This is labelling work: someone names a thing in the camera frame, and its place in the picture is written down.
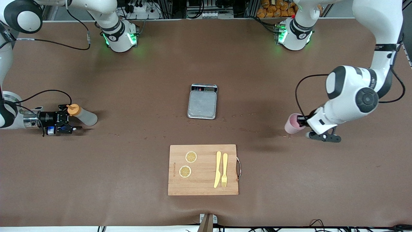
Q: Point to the white connector block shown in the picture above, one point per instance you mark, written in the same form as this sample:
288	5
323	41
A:
209	14

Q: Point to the white power strip with plugs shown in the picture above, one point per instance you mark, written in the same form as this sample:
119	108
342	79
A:
141	9

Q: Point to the dried lemon slice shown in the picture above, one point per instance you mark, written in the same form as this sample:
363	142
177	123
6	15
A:
191	157
185	171

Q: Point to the clear sauce bottle orange cap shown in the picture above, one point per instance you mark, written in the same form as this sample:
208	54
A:
87	117

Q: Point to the yellow plastic fork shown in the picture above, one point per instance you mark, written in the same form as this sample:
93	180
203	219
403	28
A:
224	164

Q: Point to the wooden cutting board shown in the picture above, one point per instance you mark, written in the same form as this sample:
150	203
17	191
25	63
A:
202	183

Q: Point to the yellow plastic knife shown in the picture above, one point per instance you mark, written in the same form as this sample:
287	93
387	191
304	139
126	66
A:
217	167

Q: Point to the pink cup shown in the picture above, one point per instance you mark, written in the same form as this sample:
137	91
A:
291	125

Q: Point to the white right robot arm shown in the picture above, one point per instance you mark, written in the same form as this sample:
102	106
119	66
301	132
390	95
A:
119	38

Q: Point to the metal table edge bracket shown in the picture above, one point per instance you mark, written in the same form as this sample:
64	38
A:
207	224

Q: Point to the orange snack bag pile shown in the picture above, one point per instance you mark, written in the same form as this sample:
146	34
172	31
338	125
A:
273	8

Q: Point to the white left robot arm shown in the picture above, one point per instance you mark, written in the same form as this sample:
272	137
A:
351	93

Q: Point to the silver digital kitchen scale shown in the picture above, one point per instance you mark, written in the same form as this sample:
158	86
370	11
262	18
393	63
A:
202	104

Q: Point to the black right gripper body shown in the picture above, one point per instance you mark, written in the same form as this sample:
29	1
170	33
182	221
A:
48	118

